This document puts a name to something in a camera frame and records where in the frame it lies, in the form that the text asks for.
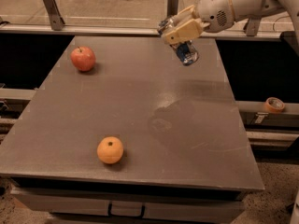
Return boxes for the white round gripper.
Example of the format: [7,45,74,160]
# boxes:
[162,0,235,45]

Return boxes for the silver redbull can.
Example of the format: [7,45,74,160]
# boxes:
[157,17,199,66]

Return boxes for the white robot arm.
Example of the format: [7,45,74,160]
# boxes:
[158,0,299,65]

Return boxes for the red apple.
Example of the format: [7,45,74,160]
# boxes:
[70,46,96,72]

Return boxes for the orange tape roll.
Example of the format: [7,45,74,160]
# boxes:
[264,97,285,113]

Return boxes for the orange fruit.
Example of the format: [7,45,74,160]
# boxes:
[97,136,124,164]

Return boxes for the middle metal railing bracket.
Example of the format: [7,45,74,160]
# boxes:
[167,0,178,16]

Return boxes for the metal railing bracket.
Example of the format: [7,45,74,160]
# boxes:
[167,0,178,16]
[244,18,261,36]
[42,0,64,31]

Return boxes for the right metal railing bracket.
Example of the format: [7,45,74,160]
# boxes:
[244,18,261,36]

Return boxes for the left metal railing bracket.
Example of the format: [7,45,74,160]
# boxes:
[42,0,64,31]

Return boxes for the grey drawer with black handle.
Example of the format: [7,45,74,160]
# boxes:
[11,187,244,224]

